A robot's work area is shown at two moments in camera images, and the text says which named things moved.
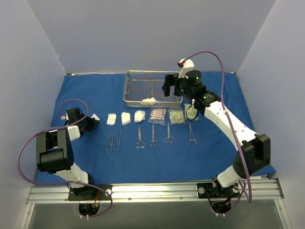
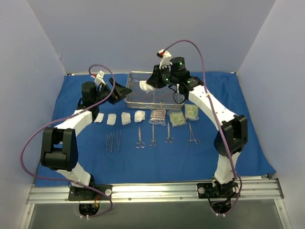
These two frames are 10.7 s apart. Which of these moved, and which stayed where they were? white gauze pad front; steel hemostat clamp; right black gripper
Moved: right black gripper
Stayed: white gauze pad front; steel hemostat clamp
